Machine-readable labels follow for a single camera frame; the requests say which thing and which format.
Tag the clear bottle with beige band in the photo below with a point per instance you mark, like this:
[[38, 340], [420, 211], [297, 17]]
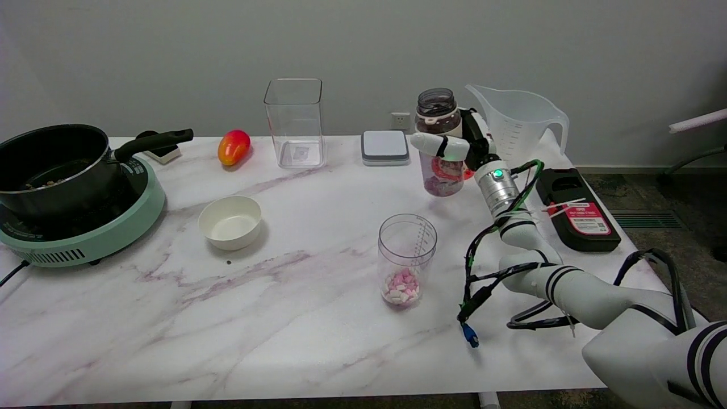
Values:
[[438, 170]]

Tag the translucent plastic measuring jug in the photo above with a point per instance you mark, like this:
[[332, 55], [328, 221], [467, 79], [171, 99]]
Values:
[[519, 128]]

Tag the clear square storage container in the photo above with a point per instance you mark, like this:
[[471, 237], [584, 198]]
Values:
[[294, 122]]

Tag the white ceramic bowl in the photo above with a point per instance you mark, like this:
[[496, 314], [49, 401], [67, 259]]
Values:
[[230, 222]]

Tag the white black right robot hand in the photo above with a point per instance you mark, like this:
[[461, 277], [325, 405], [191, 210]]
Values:
[[454, 146]]

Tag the white grey kitchen scale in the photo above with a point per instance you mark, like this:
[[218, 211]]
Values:
[[385, 146]]

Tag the white table leg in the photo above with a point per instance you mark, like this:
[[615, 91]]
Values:
[[180, 405], [489, 400]]

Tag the pink white candy pile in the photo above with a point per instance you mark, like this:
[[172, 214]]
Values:
[[402, 288]]

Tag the white foam tube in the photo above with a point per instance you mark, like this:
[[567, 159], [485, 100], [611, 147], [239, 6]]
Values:
[[698, 120]]

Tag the red yellow mango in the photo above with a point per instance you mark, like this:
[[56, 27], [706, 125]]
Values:
[[233, 146]]

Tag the black device with pink label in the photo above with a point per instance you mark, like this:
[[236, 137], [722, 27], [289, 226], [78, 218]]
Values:
[[585, 224]]

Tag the white wall socket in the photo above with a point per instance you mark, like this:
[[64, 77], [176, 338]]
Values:
[[400, 120]]

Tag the clear plastic measuring tumbler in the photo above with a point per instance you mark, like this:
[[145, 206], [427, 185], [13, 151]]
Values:
[[406, 250]]

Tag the floor vent grille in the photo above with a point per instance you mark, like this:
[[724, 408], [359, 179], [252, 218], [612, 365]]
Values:
[[647, 219]]

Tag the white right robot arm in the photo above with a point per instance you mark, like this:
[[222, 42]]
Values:
[[568, 284]]

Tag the green induction cooker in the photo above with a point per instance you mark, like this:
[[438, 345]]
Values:
[[108, 233]]

